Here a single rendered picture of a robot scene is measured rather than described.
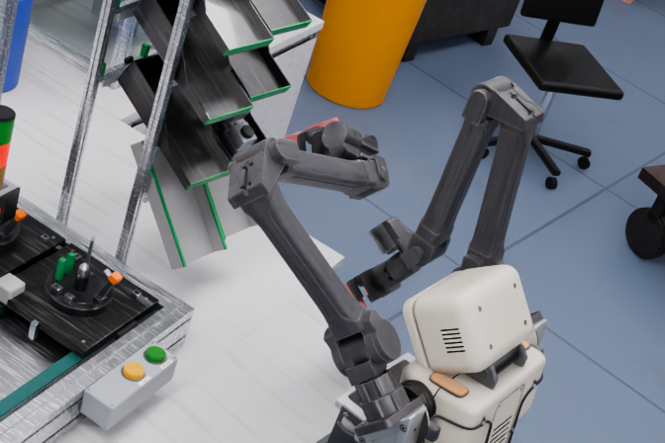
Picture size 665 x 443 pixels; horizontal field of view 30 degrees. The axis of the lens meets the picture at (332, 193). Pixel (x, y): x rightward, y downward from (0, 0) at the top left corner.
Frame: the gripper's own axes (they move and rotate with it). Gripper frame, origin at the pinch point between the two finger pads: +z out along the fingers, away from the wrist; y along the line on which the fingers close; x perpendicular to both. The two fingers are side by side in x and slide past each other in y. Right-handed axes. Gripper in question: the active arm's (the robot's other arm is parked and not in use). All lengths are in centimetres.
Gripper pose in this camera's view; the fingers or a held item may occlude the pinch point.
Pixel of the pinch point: (294, 136)
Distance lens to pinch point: 260.8
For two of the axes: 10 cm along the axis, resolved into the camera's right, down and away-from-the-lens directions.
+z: -7.9, -1.5, 5.9
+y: -6.1, 2.9, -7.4
